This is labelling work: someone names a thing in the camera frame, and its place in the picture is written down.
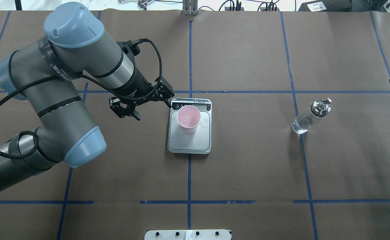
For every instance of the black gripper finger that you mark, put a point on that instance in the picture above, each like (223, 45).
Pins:
(120, 111)
(163, 91)

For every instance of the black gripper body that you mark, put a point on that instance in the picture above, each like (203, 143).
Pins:
(141, 85)

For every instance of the pink plastic cup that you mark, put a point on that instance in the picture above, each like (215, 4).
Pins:
(188, 117)

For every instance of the glass sauce bottle metal cap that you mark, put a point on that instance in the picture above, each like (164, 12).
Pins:
(318, 110)

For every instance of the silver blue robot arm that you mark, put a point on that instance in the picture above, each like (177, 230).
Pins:
(75, 45)

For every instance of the silver digital kitchen scale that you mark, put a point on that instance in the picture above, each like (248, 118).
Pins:
(200, 140)

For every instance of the black box white label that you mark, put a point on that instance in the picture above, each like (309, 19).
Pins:
(326, 6)

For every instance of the aluminium frame post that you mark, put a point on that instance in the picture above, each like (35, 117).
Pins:
(190, 7)

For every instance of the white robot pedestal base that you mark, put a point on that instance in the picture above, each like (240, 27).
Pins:
(189, 234)

